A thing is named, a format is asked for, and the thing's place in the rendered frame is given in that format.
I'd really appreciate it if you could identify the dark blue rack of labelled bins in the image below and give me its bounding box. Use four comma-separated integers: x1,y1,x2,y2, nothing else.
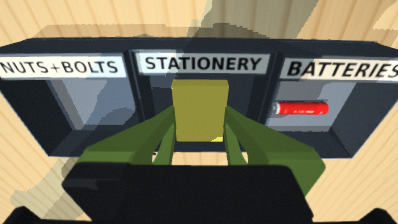
0,37,398,159

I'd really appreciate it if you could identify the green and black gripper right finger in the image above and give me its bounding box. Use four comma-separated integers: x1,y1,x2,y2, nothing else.
223,105,326,197

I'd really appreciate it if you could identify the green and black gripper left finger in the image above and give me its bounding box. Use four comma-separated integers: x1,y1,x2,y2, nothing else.
74,105,176,165

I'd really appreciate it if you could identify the red battery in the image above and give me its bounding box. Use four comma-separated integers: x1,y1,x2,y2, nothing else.
272,102,329,115

